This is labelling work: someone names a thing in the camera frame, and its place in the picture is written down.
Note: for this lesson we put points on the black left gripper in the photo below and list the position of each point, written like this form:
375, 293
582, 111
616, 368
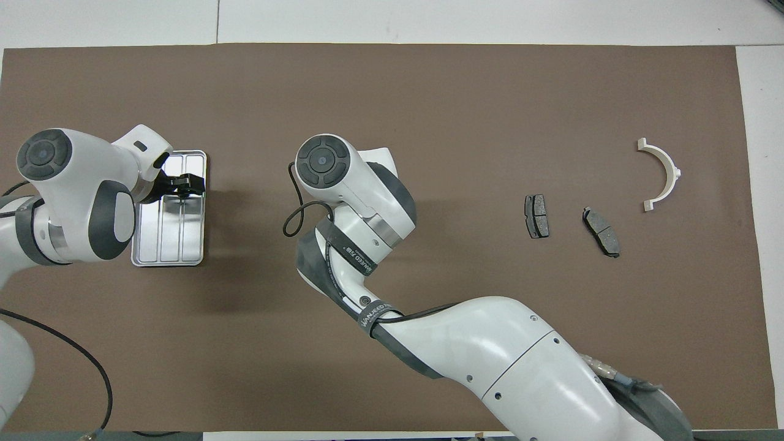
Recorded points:
187, 185

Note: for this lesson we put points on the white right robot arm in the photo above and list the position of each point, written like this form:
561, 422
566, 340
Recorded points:
490, 343

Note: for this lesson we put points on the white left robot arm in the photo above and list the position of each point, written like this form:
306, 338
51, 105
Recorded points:
67, 184

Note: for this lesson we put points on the silver metal tray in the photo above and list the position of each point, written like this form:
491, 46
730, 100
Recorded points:
171, 233

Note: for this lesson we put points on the brown table mat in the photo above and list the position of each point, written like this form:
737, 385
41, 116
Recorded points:
490, 122

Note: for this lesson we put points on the short dark brake pad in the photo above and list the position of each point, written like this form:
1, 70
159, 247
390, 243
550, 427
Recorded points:
536, 216

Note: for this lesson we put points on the long dark brake pad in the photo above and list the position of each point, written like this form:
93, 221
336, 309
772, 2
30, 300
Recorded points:
603, 233

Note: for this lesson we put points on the white semicircular bracket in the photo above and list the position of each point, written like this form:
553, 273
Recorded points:
669, 165

